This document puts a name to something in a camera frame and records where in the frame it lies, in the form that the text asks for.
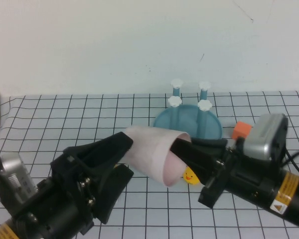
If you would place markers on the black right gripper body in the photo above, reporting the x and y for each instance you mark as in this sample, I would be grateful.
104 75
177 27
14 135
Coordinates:
249 179

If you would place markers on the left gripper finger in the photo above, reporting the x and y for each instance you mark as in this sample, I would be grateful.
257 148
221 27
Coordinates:
102 152
114 189

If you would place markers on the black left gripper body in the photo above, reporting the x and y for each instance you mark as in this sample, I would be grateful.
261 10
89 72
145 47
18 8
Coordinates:
64 199

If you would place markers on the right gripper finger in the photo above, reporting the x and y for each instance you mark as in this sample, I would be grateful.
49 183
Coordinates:
201 166
211 144

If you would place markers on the pink plastic cup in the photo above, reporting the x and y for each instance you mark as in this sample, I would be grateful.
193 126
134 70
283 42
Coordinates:
152 154

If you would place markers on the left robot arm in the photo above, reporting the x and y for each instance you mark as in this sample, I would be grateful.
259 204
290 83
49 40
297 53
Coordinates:
5 230

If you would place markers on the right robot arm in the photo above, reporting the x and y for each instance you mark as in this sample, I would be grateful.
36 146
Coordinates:
294 196

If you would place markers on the teal cup stand white caps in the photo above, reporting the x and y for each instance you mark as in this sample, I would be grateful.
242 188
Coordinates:
184 119

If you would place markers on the yellow rubber duck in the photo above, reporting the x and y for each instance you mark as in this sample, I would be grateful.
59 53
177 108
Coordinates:
189 177

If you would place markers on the orange foam cube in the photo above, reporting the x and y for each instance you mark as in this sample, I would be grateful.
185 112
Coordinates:
241 130

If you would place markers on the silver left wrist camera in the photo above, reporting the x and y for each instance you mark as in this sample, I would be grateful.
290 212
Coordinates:
15 179

